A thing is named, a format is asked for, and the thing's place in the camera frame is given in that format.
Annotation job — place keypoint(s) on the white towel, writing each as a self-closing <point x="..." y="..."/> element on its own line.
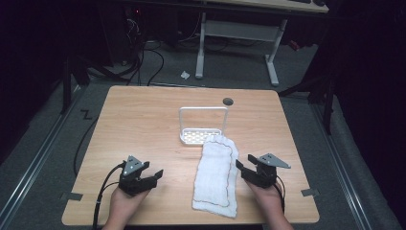
<point x="214" y="179"/>

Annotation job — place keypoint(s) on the white towel rack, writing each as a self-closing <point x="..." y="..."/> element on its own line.
<point x="198" y="135"/>

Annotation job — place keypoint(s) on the crumpled white paper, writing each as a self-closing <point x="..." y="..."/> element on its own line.
<point x="185" y="75"/>

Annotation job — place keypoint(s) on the black metal stand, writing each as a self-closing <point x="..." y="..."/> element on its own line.
<point x="327" y="105"/>
<point x="66" y="83"/>

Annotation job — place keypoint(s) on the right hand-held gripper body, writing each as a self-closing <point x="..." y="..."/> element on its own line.
<point x="263" y="175"/>

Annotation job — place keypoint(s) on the person's right hand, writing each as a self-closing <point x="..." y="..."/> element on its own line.
<point x="269" y="201"/>

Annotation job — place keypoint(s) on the white-legged desk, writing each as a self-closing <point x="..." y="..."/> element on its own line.
<point x="239" y="30"/>

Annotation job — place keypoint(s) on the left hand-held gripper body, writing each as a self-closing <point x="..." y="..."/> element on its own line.
<point x="134" y="183"/>

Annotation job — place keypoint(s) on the metal floor rail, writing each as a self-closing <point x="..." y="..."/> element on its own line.
<point x="341" y="166"/>
<point x="35" y="159"/>

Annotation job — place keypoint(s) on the black round table grommet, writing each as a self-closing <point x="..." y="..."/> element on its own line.
<point x="228" y="102"/>

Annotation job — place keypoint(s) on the person's left hand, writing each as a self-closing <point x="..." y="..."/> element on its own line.
<point x="123" y="204"/>

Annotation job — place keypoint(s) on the grey tape piece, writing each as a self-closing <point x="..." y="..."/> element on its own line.
<point x="72" y="196"/>
<point x="309" y="192"/>

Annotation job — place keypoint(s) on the black computer tower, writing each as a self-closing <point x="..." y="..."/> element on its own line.
<point x="123" y="35"/>

